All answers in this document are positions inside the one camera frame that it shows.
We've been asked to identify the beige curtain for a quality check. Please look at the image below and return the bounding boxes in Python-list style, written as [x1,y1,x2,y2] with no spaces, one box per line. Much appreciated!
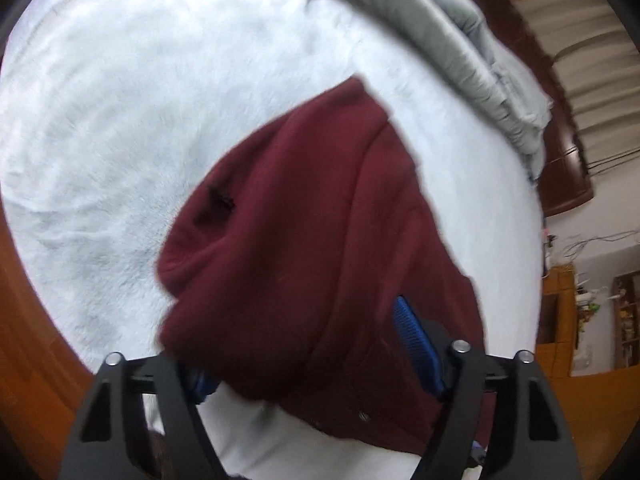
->
[515,0,640,161]

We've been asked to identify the maroon pants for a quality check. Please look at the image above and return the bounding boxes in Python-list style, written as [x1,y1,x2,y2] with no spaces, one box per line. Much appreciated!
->
[155,75,488,456]

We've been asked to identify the white bed sheet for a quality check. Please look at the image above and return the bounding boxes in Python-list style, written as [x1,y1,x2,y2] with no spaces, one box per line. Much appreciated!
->
[0,0,547,480]

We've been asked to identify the black wall cable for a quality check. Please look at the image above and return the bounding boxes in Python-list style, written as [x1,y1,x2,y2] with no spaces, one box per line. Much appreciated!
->
[562,230,640,256]

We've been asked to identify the wooden shelf with small things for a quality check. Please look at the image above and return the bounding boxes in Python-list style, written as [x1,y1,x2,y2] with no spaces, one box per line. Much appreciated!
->
[612,270,640,372]

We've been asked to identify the dark wooden headboard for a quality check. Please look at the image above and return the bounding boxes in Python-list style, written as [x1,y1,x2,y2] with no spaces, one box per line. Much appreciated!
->
[467,0,596,218]

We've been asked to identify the grey duvet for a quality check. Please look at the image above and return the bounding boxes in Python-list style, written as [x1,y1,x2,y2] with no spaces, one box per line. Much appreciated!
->
[280,0,556,186]

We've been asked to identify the light wooden desk cabinet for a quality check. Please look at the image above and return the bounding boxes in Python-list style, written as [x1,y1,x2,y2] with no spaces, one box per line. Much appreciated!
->
[536,264,582,380]

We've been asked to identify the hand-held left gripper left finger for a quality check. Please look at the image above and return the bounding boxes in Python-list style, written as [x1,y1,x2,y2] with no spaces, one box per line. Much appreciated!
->
[60,352,232,480]

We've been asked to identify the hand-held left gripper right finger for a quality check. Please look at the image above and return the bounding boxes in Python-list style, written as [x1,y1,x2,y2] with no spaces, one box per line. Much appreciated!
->
[392,296,582,480]

